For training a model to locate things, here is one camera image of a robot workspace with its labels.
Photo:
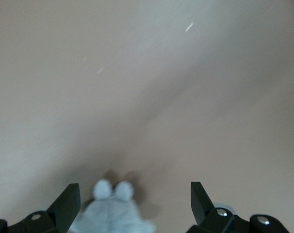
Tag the grey plush toy plain back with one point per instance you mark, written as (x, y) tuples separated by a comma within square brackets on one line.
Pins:
[(113, 216)]

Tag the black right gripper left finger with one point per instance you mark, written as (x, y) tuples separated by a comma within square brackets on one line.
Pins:
[(62, 213)]

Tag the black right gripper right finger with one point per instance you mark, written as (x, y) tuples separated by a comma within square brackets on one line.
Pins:
[(202, 211)]

